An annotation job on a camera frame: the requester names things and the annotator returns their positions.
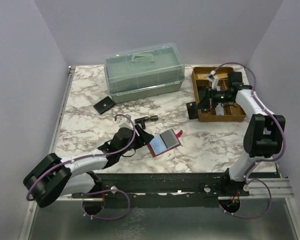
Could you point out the green plastic storage box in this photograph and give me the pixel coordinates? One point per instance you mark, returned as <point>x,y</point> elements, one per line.
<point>144,72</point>

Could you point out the brown woven organizer tray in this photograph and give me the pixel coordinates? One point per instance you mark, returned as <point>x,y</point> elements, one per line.
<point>233,112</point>

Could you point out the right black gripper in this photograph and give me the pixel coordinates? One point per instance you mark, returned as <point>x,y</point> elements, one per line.
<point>205,104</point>

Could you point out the white cards in tray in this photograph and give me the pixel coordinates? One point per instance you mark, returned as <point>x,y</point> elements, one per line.
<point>219,110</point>

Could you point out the black card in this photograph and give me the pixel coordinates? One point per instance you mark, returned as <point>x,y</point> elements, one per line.
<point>192,110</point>

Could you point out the light blue card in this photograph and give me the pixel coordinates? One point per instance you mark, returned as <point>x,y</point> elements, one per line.
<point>157,145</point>

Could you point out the grey credit card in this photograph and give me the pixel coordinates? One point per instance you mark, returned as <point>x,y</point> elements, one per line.
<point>170,139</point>

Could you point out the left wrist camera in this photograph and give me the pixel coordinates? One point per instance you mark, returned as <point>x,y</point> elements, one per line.
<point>125,124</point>

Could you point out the aluminium frame rail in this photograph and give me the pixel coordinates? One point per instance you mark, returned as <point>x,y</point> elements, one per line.
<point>51,153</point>

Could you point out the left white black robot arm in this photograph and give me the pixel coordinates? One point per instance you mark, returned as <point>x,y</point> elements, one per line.
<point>65,172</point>

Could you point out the black mounting base rail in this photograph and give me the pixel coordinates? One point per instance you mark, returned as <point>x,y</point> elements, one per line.
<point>141,190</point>

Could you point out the black items in tray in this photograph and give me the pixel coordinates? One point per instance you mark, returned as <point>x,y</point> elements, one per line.
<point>202,92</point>

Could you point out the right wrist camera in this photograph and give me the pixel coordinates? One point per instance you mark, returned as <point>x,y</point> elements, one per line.
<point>214,80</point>

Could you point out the black T-shaped part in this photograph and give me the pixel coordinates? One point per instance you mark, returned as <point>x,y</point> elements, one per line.
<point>142,121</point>

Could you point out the red card holder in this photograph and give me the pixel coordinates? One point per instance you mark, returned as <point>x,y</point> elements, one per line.
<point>178,135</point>

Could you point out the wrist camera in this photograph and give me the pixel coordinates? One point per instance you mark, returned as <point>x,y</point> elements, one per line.
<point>214,80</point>
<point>125,124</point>

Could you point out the brown cardboard piece in tray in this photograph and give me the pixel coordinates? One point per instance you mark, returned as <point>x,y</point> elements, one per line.
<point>203,76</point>

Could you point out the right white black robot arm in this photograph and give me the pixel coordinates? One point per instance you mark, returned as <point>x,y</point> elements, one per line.
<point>264,139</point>

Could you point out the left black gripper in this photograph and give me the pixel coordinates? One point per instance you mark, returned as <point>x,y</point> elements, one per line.
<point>144,138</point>

